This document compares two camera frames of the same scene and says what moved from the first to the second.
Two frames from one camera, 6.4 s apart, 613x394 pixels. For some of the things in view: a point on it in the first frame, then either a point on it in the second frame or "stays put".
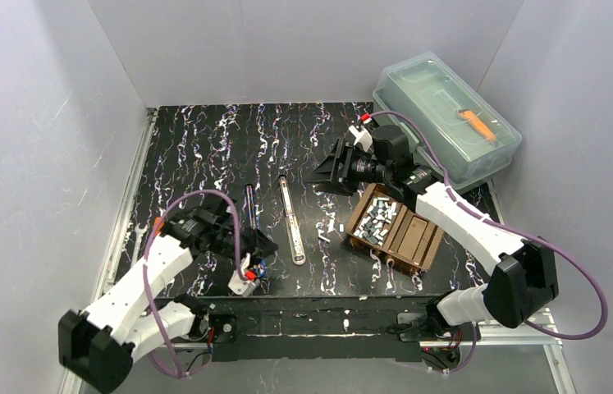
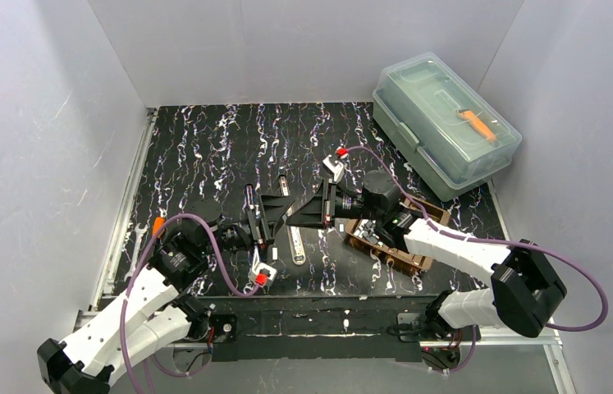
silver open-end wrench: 139,232 stays put
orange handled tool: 158,223 stays put
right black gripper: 345,167 to 329,201
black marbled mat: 251,161 stays put
